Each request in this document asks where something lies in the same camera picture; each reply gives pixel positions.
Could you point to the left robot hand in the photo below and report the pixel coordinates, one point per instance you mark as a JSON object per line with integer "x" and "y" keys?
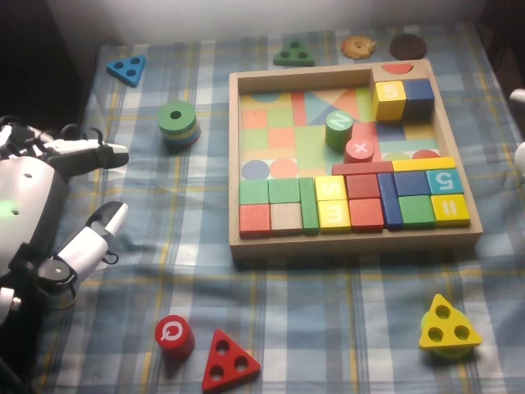
{"x": 24, "y": 189}

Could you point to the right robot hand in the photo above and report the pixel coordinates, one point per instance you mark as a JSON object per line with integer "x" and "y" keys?
{"x": 519, "y": 97}

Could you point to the red cylinder letter X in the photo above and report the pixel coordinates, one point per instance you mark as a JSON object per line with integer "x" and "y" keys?
{"x": 360, "y": 148}

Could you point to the green cylinder letter N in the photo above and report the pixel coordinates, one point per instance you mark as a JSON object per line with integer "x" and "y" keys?
{"x": 339, "y": 123}

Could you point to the blue triangle block with holes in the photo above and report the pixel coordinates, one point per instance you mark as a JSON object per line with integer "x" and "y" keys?
{"x": 128, "y": 67}

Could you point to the green triangle block with holes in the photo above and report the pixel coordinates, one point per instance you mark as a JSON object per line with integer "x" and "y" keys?
{"x": 293, "y": 62}

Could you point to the yellow triangle block with holes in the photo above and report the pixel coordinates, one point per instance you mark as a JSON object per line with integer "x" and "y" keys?
{"x": 447, "y": 326}

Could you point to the red triangle block with holes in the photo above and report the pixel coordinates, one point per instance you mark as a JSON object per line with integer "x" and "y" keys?
{"x": 230, "y": 356}

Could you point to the blue wooden cube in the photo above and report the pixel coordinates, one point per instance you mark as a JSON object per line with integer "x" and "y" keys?
{"x": 419, "y": 92}
{"x": 411, "y": 183}

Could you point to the teal cube number 5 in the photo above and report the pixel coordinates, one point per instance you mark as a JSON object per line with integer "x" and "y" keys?
{"x": 445, "y": 181}

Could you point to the yellow long bar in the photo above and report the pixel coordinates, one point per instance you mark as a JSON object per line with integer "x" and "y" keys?
{"x": 424, "y": 163}

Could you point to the dark brown toy cookie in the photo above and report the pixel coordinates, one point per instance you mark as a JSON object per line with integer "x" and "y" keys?
{"x": 407, "y": 47}

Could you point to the yellow cube letter S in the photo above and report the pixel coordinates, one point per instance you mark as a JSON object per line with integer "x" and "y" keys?
{"x": 330, "y": 188}
{"x": 389, "y": 96}

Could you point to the yellow cube equals sign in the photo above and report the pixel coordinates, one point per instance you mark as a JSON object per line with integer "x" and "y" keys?
{"x": 450, "y": 208}

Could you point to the green wooden cube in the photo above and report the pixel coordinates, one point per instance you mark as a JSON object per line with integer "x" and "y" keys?
{"x": 284, "y": 190}
{"x": 416, "y": 210}
{"x": 254, "y": 192}

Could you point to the blue long bar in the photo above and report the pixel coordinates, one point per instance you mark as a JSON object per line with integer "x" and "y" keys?
{"x": 389, "y": 201}

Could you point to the dark red long bar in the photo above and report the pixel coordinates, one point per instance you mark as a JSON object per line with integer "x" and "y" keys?
{"x": 363, "y": 167}

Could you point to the tan toy cookie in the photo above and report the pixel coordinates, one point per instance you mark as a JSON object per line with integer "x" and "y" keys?
{"x": 352, "y": 51}

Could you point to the dark red wooden cube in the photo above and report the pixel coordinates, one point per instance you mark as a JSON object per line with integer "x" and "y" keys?
{"x": 363, "y": 186}

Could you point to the orange-red wooden cube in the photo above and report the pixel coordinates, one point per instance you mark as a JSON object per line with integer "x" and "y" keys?
{"x": 366, "y": 213}

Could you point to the red cylinder letter Q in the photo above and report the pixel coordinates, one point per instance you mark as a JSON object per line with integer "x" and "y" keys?
{"x": 174, "y": 332}

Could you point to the yellow cube letter E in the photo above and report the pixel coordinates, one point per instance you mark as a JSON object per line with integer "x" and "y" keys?
{"x": 334, "y": 215}

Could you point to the wooden tray with printed floor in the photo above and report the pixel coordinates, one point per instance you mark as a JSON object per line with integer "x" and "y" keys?
{"x": 352, "y": 246}

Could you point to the green long bar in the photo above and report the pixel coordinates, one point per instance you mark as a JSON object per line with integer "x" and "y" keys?
{"x": 309, "y": 205}

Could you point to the natural wood cube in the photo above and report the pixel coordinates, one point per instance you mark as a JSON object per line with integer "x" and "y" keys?
{"x": 286, "y": 217}

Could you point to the white backdrop panel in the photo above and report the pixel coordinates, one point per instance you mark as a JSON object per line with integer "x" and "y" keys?
{"x": 246, "y": 16}

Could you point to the blue plaid cloth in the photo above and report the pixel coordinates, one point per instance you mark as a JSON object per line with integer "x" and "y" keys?
{"x": 287, "y": 308}

